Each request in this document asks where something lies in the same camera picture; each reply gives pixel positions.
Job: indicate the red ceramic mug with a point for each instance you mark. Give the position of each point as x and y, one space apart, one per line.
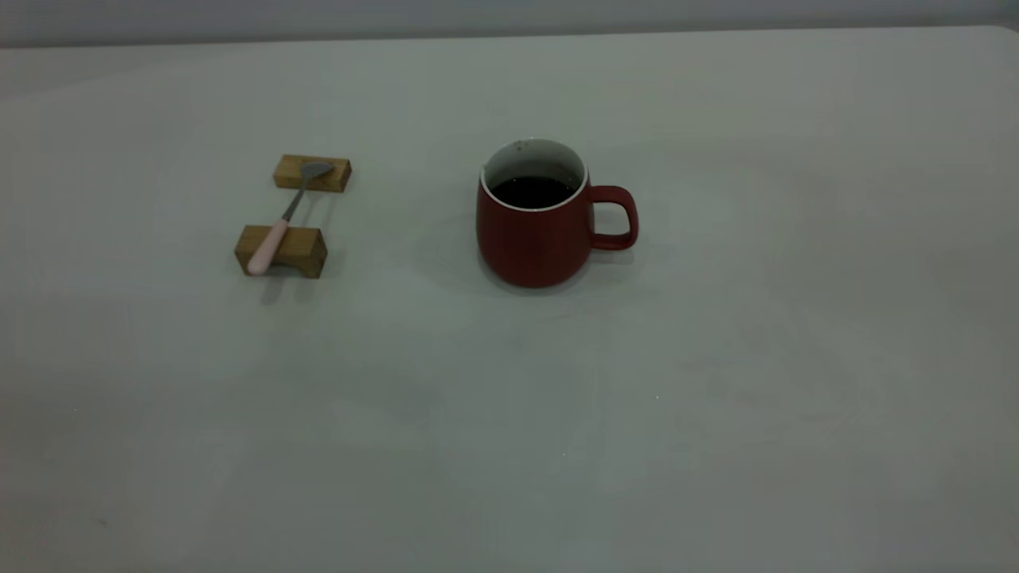
533 247

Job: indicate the flat wooden block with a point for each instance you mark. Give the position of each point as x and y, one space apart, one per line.
335 180

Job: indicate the arched wooden block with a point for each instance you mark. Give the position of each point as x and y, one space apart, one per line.
306 249

